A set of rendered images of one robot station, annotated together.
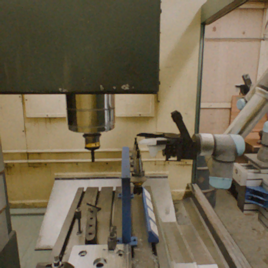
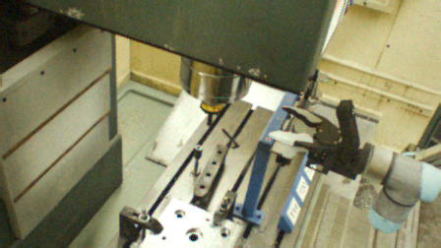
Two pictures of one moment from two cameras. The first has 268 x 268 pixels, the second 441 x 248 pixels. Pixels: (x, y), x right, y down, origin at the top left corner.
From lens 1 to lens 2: 0.43 m
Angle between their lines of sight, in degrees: 31
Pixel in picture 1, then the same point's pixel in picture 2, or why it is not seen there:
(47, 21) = not seen: outside the picture
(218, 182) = (376, 219)
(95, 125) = (211, 95)
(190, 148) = (349, 162)
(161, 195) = not seen: hidden behind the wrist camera
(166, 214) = (344, 182)
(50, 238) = (167, 152)
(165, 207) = not seen: hidden behind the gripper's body
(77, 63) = (192, 20)
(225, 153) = (400, 192)
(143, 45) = (292, 25)
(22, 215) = (145, 97)
